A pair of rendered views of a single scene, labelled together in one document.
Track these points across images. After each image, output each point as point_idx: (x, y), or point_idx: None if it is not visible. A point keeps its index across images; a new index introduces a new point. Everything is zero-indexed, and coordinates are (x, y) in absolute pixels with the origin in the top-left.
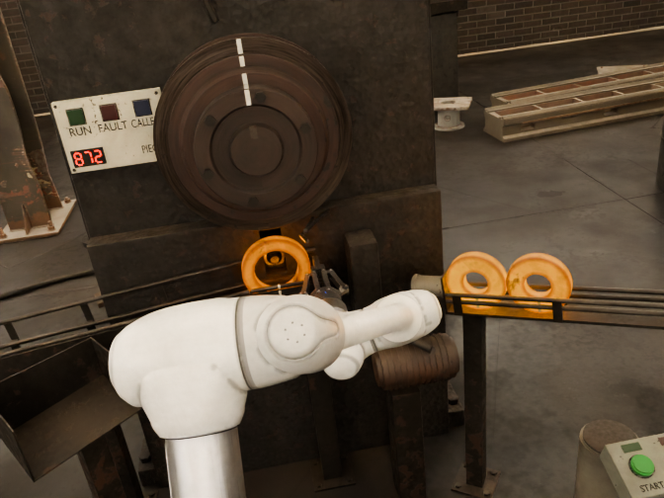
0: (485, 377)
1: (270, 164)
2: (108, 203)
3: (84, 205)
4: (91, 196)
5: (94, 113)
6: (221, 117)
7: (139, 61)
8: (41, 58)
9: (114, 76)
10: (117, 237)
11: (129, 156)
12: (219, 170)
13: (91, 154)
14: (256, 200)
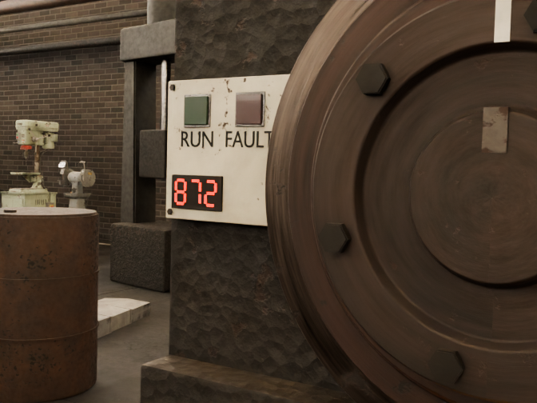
0: None
1: (530, 252)
2: (210, 295)
3: (174, 286)
4: (188, 273)
5: (226, 107)
6: (410, 72)
7: None
8: (182, 4)
9: (280, 44)
10: (199, 369)
11: (262, 207)
12: (374, 239)
13: (200, 187)
14: (455, 362)
